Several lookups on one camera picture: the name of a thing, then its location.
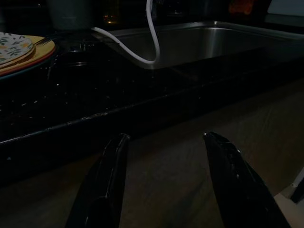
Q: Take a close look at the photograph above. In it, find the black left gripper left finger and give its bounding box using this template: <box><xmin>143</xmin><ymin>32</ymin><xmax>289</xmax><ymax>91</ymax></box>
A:
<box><xmin>66</xmin><ymin>133</ymin><xmax>131</xmax><ymax>228</ymax></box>

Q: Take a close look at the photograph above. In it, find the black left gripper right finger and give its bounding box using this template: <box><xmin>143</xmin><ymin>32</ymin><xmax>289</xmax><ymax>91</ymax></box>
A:
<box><xmin>202</xmin><ymin>132</ymin><xmax>290</xmax><ymax>228</ymax></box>

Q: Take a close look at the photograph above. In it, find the pink plate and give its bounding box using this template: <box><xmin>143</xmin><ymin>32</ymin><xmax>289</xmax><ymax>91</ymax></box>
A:
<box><xmin>0</xmin><ymin>47</ymin><xmax>58</xmax><ymax>83</ymax></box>

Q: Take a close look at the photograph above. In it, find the stainless steel sink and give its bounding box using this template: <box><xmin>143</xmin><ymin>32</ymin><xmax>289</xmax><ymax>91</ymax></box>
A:
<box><xmin>104</xmin><ymin>20</ymin><xmax>304</xmax><ymax>71</ymax></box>

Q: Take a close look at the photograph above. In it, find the yellow plate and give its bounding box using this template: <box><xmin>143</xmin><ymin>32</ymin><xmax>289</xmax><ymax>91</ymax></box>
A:
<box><xmin>0</xmin><ymin>35</ymin><xmax>56</xmax><ymax>72</ymax></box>

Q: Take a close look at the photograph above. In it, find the floral print plate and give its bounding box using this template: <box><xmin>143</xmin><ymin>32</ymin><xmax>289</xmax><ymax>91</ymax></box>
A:
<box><xmin>0</xmin><ymin>32</ymin><xmax>36</xmax><ymax>67</ymax></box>

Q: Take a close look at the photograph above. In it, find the grey canister with red logo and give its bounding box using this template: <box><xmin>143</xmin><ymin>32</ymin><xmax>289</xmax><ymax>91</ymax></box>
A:
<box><xmin>46</xmin><ymin>0</ymin><xmax>95</xmax><ymax>30</ymax></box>

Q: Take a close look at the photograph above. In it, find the white cutting board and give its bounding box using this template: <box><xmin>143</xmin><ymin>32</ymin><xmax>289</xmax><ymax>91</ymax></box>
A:
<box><xmin>267</xmin><ymin>0</ymin><xmax>304</xmax><ymax>17</ymax></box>

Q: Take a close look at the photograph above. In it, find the white flexible tap hose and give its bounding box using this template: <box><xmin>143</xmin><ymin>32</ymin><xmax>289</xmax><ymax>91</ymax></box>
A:
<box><xmin>91</xmin><ymin>0</ymin><xmax>160</xmax><ymax>67</ymax></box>

